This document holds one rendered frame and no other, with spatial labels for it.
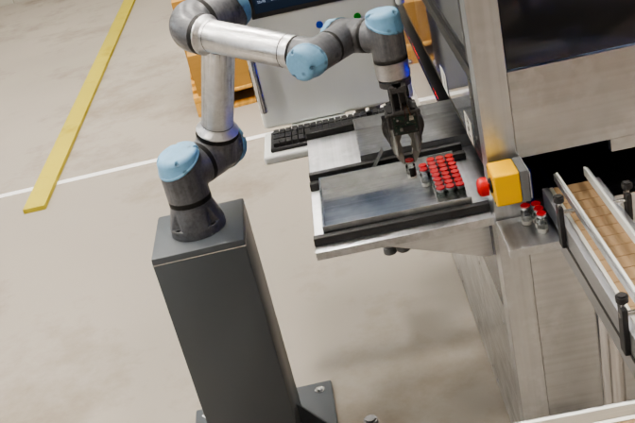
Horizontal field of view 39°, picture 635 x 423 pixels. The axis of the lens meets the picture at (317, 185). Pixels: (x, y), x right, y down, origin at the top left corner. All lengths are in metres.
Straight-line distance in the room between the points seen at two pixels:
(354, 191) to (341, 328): 1.14
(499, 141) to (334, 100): 1.09
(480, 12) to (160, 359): 2.05
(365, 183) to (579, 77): 0.63
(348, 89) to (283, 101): 0.21
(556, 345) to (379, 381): 0.94
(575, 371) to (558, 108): 0.68
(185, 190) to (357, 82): 0.80
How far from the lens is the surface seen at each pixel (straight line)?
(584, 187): 1.97
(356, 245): 1.98
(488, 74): 1.84
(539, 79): 1.87
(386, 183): 2.21
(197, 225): 2.37
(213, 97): 2.31
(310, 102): 2.90
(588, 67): 1.90
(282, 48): 1.90
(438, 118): 2.53
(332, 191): 2.23
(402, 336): 3.17
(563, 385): 2.28
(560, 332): 2.18
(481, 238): 2.11
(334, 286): 3.52
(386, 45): 1.90
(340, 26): 1.94
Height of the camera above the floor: 1.86
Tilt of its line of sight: 25 degrees down
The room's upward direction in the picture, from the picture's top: 13 degrees counter-clockwise
